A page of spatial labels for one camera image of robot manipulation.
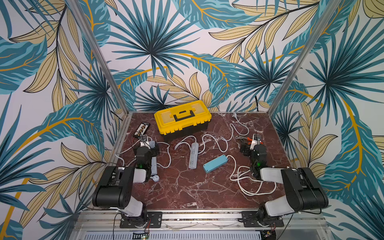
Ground yellow black toolbox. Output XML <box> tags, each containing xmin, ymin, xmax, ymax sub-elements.
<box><xmin>155</xmin><ymin>100</ymin><xmax>212</xmax><ymax>142</ymax></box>

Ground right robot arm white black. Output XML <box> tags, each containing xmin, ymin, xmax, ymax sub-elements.
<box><xmin>240</xmin><ymin>143</ymin><xmax>329</xmax><ymax>220</ymax></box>

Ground aluminium front rail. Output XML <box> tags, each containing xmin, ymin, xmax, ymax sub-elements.
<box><xmin>74</xmin><ymin>209</ymin><xmax>329</xmax><ymax>231</ymax></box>

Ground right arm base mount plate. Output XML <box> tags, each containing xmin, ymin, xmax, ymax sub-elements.
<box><xmin>238</xmin><ymin>211</ymin><xmax>284</xmax><ymax>228</ymax></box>

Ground thin white cord of strip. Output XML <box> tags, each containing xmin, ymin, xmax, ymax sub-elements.
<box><xmin>173</xmin><ymin>112</ymin><xmax>250</xmax><ymax>155</ymax></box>

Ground white slotted cable duct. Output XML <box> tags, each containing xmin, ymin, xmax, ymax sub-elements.
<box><xmin>80</xmin><ymin>231</ymin><xmax>262</xmax><ymax>240</ymax></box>

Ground teal power strip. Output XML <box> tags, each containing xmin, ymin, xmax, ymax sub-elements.
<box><xmin>203</xmin><ymin>155</ymin><xmax>228</xmax><ymax>174</ymax></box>

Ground grey white power strip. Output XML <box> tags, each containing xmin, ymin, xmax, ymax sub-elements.
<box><xmin>189</xmin><ymin>142</ymin><xmax>199</xmax><ymax>170</ymax></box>

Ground thick white cord of teal strip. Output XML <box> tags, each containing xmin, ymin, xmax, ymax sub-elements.
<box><xmin>226</xmin><ymin>154</ymin><xmax>277</xmax><ymax>197</ymax></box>

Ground white cord of left strip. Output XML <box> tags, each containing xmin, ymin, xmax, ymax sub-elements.
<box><xmin>115</xmin><ymin>136</ymin><xmax>172</xmax><ymax>183</ymax></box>

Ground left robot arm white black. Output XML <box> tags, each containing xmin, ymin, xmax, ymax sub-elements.
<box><xmin>92</xmin><ymin>141</ymin><xmax>160</xmax><ymax>222</ymax></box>

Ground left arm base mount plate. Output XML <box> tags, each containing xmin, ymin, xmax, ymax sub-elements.
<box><xmin>120</xmin><ymin>212</ymin><xmax>163</xmax><ymax>229</ymax></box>

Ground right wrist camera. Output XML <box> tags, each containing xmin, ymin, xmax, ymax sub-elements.
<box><xmin>252</xmin><ymin>134</ymin><xmax>261</xmax><ymax>145</ymax></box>

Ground orange handled pliers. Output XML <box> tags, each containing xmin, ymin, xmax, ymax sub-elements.
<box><xmin>235</xmin><ymin>136</ymin><xmax>253</xmax><ymax>145</ymax></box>

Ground left grey power strip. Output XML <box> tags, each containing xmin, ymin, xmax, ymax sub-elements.
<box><xmin>149</xmin><ymin>141</ymin><xmax>158</xmax><ymax>176</ymax></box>

